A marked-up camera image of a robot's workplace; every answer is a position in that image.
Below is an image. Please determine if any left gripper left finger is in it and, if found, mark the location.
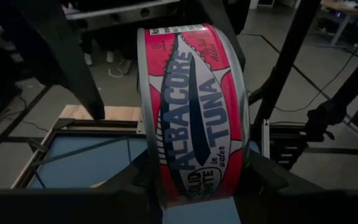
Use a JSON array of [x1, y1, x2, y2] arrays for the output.
[[99, 150, 165, 224]]

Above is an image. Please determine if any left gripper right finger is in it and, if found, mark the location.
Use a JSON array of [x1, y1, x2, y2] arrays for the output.
[[233, 148, 323, 224]]

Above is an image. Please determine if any red label can silver lid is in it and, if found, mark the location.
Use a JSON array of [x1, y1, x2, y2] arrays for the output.
[[136, 23, 250, 208]]

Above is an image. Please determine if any person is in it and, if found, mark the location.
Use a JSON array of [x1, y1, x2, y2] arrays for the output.
[[79, 30, 136, 77]]

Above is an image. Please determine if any light wooden desk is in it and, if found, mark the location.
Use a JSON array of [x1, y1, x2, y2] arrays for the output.
[[318, 0, 358, 49]]

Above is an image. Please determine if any wooden shelf black metal frame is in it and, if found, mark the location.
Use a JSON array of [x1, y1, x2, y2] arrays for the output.
[[31, 136, 150, 190]]

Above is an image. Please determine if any white aluminium bracket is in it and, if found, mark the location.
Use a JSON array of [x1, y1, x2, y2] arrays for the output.
[[261, 119, 271, 159]]

